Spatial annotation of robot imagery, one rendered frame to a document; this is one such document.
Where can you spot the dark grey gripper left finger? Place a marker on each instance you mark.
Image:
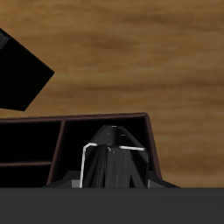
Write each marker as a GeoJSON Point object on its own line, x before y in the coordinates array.
{"type": "Point", "coordinates": [67, 180]}

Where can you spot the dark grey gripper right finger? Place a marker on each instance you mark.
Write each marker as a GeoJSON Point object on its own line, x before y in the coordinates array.
{"type": "Point", "coordinates": [157, 182]}

